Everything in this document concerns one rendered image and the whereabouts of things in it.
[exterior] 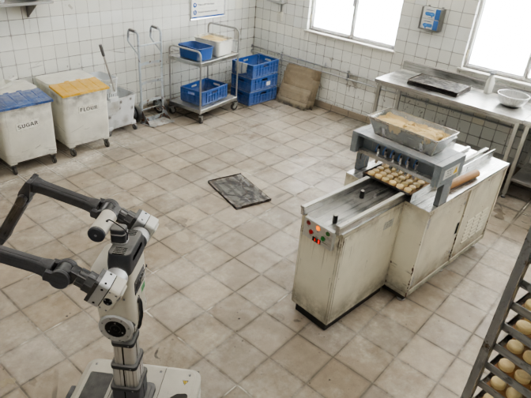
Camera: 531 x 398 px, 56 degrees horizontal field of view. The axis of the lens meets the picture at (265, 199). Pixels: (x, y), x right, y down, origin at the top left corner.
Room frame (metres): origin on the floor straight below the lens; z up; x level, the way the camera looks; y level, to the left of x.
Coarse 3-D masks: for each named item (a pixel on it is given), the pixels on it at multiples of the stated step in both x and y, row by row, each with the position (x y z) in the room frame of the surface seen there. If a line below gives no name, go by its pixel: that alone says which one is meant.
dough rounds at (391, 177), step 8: (376, 168) 3.33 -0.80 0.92; (384, 168) 3.37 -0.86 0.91; (392, 168) 3.35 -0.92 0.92; (376, 176) 3.21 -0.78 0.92; (384, 176) 3.24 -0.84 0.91; (392, 176) 3.22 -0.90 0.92; (400, 176) 3.23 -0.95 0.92; (408, 176) 3.24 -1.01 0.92; (392, 184) 3.12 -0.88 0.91; (400, 184) 3.11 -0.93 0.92; (408, 184) 3.13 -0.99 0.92; (416, 184) 3.13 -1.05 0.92; (424, 184) 3.18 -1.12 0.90; (408, 192) 3.03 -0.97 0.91
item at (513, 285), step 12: (528, 240) 1.22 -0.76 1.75; (528, 252) 1.21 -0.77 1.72; (516, 264) 1.22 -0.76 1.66; (528, 264) 1.21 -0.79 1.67; (516, 276) 1.21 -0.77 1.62; (516, 288) 1.20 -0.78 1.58; (504, 300) 1.21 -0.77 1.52; (504, 312) 1.20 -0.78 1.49; (492, 324) 1.22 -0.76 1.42; (492, 336) 1.21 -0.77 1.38; (480, 348) 1.22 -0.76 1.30; (492, 348) 1.21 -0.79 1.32; (480, 360) 1.21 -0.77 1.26; (480, 372) 1.20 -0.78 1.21; (468, 384) 1.22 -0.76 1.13; (468, 396) 1.20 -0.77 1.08
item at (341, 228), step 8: (480, 152) 3.84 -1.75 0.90; (472, 160) 3.75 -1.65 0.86; (400, 192) 3.03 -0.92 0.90; (392, 200) 2.91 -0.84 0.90; (400, 200) 2.99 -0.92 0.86; (368, 208) 2.77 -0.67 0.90; (376, 208) 2.78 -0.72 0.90; (384, 208) 2.86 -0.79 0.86; (360, 216) 2.66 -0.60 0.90; (368, 216) 2.73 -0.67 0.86; (344, 224) 2.56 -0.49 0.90; (352, 224) 2.61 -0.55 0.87; (336, 232) 2.53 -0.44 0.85; (344, 232) 2.55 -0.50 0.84
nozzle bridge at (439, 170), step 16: (368, 128) 3.46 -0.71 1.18; (352, 144) 3.38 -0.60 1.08; (368, 144) 3.39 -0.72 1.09; (384, 144) 3.20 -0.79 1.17; (400, 144) 3.22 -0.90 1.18; (368, 160) 3.53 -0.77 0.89; (384, 160) 3.22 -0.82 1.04; (432, 160) 2.98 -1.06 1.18; (448, 160) 3.00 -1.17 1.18; (464, 160) 3.12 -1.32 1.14; (416, 176) 3.04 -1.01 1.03; (432, 176) 2.93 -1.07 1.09; (448, 176) 2.99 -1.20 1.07; (448, 192) 3.04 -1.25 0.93
